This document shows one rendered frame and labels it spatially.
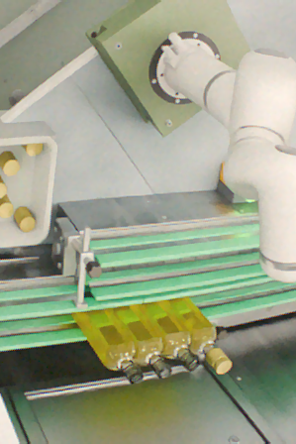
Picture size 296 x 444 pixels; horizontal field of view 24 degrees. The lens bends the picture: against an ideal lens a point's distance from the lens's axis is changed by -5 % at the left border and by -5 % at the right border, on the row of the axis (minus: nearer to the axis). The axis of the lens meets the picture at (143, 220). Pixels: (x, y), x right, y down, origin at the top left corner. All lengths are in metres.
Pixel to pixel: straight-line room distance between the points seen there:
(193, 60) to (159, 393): 0.66
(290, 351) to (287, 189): 0.91
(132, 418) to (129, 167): 0.52
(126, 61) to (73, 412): 0.67
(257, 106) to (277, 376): 0.79
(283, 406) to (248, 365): 0.15
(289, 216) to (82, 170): 0.70
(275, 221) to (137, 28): 0.56
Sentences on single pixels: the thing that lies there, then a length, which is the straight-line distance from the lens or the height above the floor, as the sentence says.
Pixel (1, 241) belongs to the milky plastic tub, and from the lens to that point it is 1.34.
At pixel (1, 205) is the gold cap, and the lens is 1.33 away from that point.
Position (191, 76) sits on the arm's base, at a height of 0.94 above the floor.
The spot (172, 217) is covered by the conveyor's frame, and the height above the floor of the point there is 0.86.
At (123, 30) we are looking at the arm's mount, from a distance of 1.26.
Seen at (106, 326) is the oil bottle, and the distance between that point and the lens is 1.31.
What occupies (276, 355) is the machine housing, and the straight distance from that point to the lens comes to 1.65.
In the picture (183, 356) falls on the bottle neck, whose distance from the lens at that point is 1.29.
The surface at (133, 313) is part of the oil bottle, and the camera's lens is 1.36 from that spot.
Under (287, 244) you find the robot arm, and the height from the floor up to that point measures 1.40.
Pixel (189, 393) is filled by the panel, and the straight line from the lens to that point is 1.42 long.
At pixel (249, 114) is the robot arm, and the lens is 0.96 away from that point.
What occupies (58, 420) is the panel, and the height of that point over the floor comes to 1.09.
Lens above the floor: 1.95
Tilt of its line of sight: 51 degrees down
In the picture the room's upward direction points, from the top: 138 degrees clockwise
